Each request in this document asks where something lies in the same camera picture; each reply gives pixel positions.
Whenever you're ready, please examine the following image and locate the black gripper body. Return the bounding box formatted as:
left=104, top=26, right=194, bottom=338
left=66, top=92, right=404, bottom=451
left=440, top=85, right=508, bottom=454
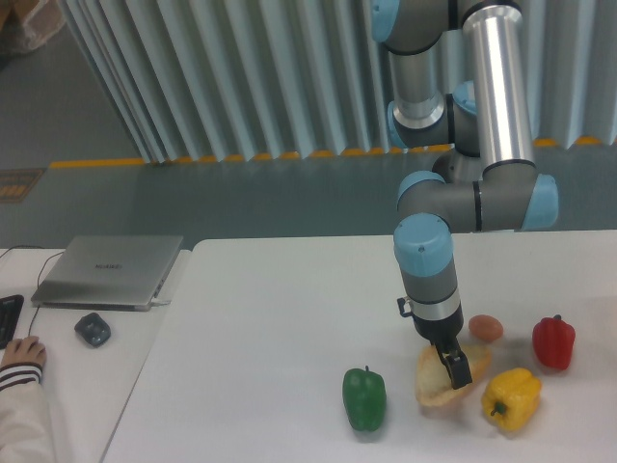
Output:
left=412, top=312, right=464, bottom=355

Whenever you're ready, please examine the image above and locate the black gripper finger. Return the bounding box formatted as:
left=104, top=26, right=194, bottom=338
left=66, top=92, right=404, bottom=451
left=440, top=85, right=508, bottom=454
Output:
left=438, top=349, right=471, bottom=390

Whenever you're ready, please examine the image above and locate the triangular toasted bread slice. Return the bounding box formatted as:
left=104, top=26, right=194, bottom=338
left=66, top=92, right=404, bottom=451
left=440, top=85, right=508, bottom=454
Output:
left=415, top=344, right=492, bottom=408

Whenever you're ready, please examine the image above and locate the white striped sleeve forearm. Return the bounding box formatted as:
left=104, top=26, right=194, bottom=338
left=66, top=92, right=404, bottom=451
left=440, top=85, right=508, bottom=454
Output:
left=1, top=363, right=56, bottom=462

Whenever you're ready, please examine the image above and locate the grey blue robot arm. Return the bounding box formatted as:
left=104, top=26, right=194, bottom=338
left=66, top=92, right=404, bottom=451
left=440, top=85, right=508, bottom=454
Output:
left=370, top=1, right=559, bottom=390

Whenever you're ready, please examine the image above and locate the person's hand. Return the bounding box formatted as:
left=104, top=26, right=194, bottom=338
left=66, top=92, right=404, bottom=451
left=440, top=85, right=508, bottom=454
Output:
left=1, top=336, right=47, bottom=388

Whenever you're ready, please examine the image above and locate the brown egg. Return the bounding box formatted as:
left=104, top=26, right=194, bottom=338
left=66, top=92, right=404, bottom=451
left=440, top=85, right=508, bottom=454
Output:
left=469, top=314, right=504, bottom=342

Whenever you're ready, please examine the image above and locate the yellow bell pepper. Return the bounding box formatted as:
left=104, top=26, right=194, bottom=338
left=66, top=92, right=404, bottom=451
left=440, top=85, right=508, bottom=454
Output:
left=481, top=368, right=543, bottom=432

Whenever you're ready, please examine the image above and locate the green bell pepper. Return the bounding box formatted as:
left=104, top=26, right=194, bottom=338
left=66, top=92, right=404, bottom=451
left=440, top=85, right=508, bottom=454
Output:
left=341, top=366, right=387, bottom=432

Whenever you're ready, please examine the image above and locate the red bell pepper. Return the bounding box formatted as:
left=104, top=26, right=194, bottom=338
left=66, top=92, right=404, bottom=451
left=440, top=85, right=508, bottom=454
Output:
left=532, top=314, right=576, bottom=370

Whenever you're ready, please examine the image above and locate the white folding partition screen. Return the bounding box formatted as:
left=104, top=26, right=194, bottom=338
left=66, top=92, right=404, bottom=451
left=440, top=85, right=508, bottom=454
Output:
left=60, top=1, right=616, bottom=163

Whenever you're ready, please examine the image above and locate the silver closed laptop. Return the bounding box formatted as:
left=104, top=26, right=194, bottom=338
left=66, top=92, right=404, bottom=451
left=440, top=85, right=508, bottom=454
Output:
left=31, top=235, right=183, bottom=311

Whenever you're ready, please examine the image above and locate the black keyboard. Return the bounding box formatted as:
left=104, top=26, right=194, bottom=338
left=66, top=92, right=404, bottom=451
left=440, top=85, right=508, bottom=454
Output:
left=0, top=294, right=24, bottom=349

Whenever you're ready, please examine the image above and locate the cardboard box in plastic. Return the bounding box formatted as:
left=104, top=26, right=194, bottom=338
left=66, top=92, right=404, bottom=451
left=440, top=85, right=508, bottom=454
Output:
left=1, top=0, right=65, bottom=56

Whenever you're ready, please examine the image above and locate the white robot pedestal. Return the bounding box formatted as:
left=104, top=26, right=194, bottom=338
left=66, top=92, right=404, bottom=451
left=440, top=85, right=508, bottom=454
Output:
left=432, top=149, right=482, bottom=183

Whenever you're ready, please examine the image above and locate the black mouse cable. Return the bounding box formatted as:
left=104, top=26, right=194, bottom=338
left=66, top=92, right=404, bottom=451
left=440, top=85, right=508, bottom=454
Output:
left=0, top=244, right=67, bottom=339

